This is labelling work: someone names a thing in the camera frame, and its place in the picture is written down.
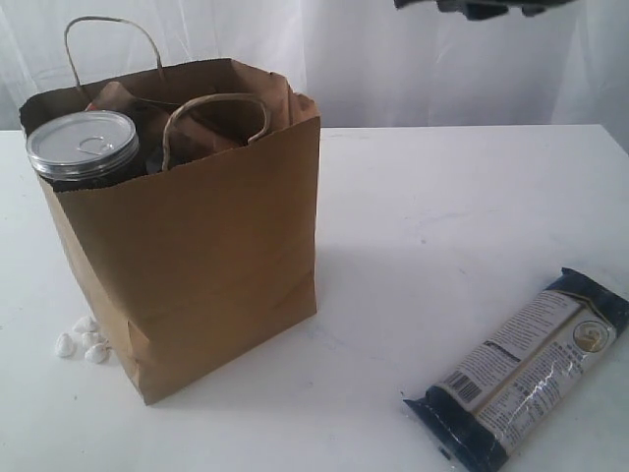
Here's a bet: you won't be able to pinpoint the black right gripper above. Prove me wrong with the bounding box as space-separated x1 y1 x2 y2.
392 0 581 24

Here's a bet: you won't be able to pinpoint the brown pouch with orange label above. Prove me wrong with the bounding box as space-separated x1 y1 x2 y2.
87 82 271 174

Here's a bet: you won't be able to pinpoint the brown paper shopping bag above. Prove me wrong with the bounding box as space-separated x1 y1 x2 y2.
18 17 321 407

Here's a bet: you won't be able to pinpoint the dark can with pull-tab lid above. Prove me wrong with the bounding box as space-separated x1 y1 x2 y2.
26 110 145 192

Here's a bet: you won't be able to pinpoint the long noodle package black ends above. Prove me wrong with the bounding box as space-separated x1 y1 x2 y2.
405 267 628 471

